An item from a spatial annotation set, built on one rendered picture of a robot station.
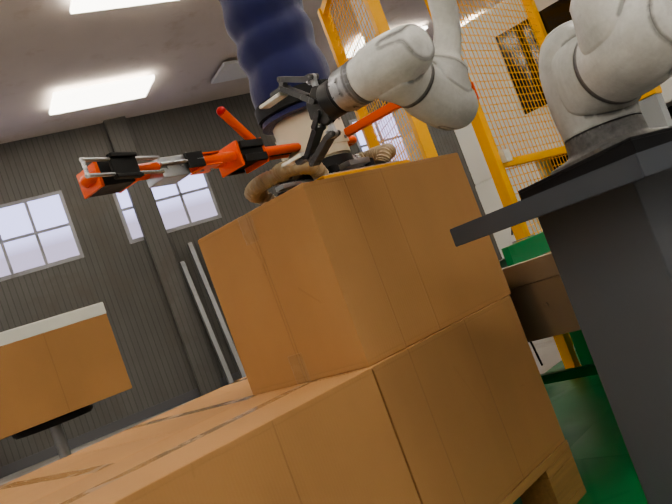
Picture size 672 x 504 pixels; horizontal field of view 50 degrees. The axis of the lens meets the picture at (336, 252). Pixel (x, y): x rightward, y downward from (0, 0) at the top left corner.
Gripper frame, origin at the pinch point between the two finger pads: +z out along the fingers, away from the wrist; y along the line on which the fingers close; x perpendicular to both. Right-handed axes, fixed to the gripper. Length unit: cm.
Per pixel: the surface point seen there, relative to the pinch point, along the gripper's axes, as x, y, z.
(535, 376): 51, 75, -7
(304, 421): -28, 56, -7
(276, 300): -4.8, 33.4, 13.9
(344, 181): 7.8, 14.5, -6.3
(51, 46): 278, -291, 513
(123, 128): 466, -275, 713
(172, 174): -21.9, 2.0, 11.0
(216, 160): -9.2, 0.4, 11.3
